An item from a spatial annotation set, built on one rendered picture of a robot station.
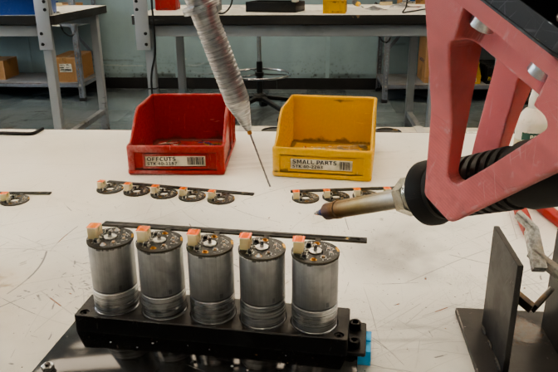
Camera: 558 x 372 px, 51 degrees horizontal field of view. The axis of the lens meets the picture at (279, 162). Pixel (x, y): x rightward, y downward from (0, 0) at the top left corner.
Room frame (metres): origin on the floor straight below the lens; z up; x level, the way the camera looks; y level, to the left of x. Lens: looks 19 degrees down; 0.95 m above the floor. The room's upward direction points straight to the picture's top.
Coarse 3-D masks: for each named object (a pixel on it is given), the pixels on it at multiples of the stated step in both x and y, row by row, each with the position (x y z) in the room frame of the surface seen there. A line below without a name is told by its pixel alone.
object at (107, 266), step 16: (96, 256) 0.27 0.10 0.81; (112, 256) 0.27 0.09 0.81; (128, 256) 0.28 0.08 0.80; (96, 272) 0.27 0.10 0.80; (112, 272) 0.27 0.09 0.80; (128, 272) 0.28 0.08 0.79; (96, 288) 0.28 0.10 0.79; (112, 288) 0.27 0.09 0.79; (128, 288) 0.28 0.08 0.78; (96, 304) 0.28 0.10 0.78; (112, 304) 0.27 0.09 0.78; (128, 304) 0.28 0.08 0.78
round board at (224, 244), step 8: (216, 240) 0.28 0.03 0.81; (224, 240) 0.28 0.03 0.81; (192, 248) 0.27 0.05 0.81; (200, 248) 0.27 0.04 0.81; (208, 248) 0.27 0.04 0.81; (216, 248) 0.27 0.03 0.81; (224, 248) 0.27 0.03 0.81; (200, 256) 0.26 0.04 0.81; (208, 256) 0.26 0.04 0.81; (216, 256) 0.26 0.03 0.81
